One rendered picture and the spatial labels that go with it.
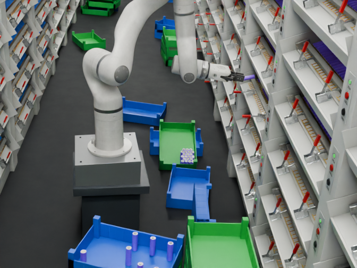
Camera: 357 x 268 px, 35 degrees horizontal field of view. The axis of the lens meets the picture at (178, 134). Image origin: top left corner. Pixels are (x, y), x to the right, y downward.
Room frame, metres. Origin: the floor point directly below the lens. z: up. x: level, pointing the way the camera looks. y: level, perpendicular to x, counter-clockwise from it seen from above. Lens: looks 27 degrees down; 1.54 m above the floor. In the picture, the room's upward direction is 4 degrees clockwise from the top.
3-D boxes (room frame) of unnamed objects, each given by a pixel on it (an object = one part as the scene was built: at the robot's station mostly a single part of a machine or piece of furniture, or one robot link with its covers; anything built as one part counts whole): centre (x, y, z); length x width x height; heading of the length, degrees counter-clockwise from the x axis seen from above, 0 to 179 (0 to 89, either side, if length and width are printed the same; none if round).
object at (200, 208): (2.04, -0.13, 0.10); 0.30 x 0.08 x 0.20; 2
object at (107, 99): (2.15, 0.33, 0.69); 0.19 x 0.12 x 0.24; 42
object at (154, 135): (2.89, 0.01, 0.04); 0.30 x 0.20 x 0.08; 95
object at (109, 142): (2.12, 0.30, 0.48); 0.19 x 0.19 x 0.18
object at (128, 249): (1.35, 0.13, 0.44); 0.02 x 0.02 x 0.06
